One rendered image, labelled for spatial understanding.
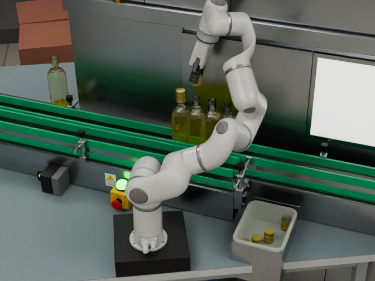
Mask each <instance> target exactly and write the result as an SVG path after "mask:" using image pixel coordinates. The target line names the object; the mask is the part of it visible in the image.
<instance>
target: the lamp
mask: <svg viewBox="0 0 375 281"><path fill-rule="evenodd" d="M126 184H127V181H126V180H123V179H122V180H118V181H117V183H116V189H117V190H118V191H121V192H123V191H125V188H126Z"/></svg>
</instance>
